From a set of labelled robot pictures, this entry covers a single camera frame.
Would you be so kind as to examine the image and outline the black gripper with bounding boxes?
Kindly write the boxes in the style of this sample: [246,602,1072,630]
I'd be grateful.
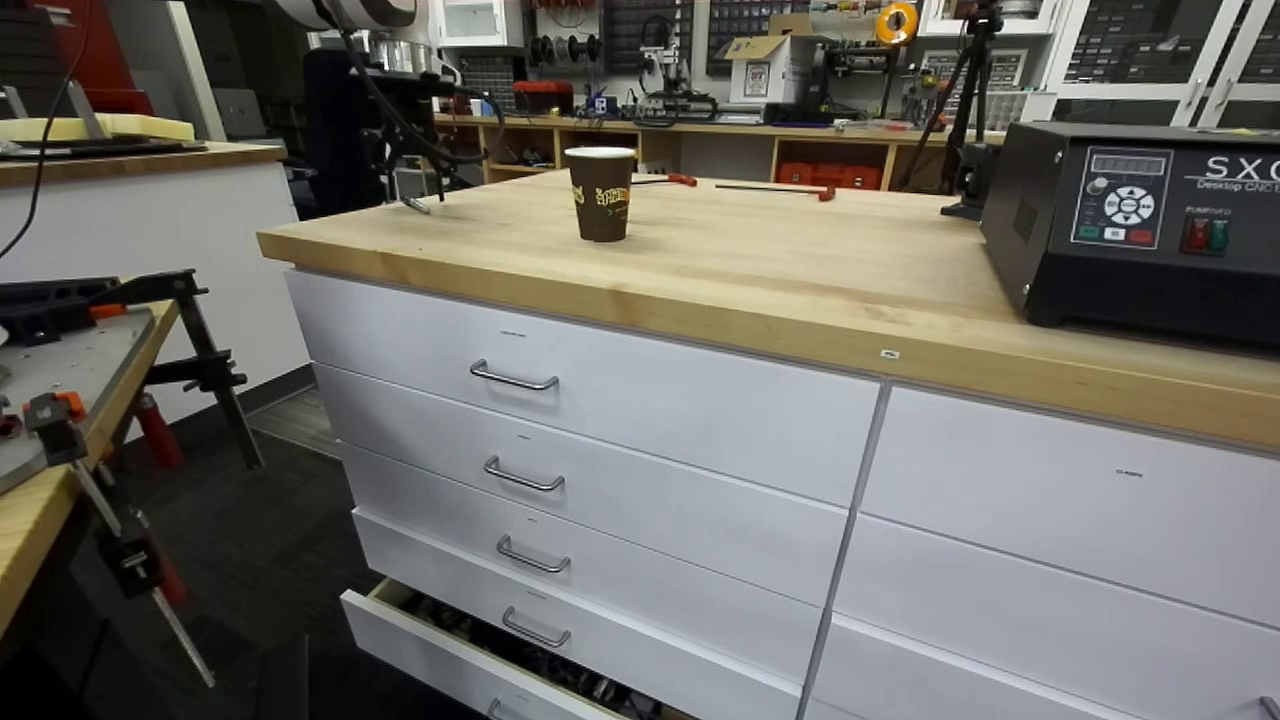
[303,49,404,216]

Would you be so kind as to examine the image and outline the brown paper coffee cup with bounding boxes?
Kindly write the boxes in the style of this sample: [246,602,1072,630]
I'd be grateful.
[562,140,643,248]

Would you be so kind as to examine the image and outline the white counter with wood top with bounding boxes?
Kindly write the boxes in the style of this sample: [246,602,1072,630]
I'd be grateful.
[0,110,308,391]

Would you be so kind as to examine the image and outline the red machine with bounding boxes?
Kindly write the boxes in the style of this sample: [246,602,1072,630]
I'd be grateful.
[24,0,151,116]

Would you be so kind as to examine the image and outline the black orange bar clamp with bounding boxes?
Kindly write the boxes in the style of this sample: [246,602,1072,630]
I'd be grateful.
[0,263,270,472]
[24,388,218,692]

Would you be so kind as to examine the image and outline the grey perforated metal plate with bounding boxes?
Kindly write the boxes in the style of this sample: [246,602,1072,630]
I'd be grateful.
[0,313,162,496]

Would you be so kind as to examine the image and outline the small cardboard box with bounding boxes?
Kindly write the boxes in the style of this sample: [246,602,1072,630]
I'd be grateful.
[723,33,802,109]

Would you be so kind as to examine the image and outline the white workbench cabinet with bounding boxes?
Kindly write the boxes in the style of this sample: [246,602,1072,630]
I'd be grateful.
[284,263,1280,720]

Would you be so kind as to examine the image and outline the red storage bin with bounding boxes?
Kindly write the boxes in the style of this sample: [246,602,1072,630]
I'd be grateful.
[771,157,888,192]

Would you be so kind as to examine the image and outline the wooden side table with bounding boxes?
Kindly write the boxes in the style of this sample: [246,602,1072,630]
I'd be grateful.
[0,295,180,630]

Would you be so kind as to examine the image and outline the open white drawer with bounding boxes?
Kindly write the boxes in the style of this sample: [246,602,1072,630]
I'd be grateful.
[338,577,695,720]

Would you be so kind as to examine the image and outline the yellow tape roll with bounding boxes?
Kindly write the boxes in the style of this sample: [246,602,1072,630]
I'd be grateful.
[874,0,923,52]

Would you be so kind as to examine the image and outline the black control box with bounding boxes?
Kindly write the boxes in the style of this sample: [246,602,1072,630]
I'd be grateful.
[979,118,1280,353]

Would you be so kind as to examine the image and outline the white glass shelf unit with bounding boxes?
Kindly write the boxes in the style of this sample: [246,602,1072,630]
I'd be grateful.
[1035,0,1280,132]

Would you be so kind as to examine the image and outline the silver drawer handle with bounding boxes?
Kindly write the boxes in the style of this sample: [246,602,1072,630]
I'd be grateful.
[479,450,570,501]
[468,355,565,401]
[499,602,578,653]
[494,530,578,580]

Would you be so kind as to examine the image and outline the wooden wall workbench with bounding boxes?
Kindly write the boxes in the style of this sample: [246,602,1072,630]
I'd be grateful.
[432,110,991,197]

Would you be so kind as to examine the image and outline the black camera tripod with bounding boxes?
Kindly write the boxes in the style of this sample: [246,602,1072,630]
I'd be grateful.
[908,0,1010,219]

